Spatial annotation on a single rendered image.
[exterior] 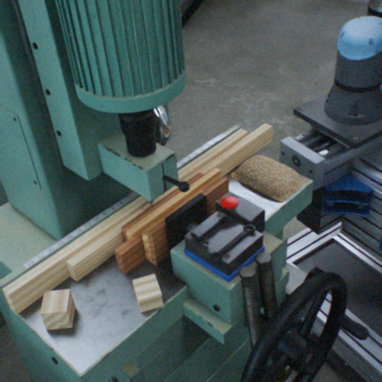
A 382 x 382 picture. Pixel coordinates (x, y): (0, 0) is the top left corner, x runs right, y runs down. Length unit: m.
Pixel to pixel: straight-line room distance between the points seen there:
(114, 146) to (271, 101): 2.26
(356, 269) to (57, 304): 1.24
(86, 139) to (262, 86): 2.41
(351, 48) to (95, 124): 0.69
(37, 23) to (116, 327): 0.49
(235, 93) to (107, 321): 2.48
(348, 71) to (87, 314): 0.87
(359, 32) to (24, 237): 0.91
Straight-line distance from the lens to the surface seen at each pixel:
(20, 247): 1.26
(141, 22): 0.79
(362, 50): 1.42
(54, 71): 0.95
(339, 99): 1.50
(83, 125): 0.99
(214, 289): 0.91
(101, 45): 0.80
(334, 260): 1.97
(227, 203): 0.92
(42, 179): 1.12
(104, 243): 1.01
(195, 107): 3.18
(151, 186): 0.96
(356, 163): 1.53
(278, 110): 3.12
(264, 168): 1.14
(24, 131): 1.07
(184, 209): 0.96
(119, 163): 0.99
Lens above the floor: 1.63
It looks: 39 degrees down
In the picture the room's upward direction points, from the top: 5 degrees counter-clockwise
